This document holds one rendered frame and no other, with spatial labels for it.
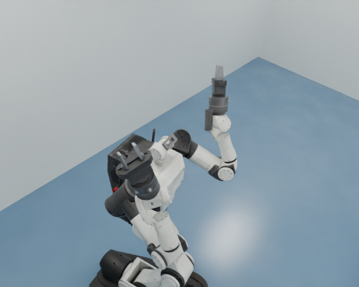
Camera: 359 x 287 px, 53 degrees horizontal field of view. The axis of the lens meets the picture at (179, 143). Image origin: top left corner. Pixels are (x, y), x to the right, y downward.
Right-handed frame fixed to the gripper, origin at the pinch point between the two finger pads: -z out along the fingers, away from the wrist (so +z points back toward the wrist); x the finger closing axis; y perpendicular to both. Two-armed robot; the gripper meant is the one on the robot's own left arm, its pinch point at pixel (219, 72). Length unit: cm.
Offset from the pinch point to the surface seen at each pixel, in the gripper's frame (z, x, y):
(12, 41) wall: -13, -68, 115
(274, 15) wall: -41, -387, -145
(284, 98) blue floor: 68, -306, -141
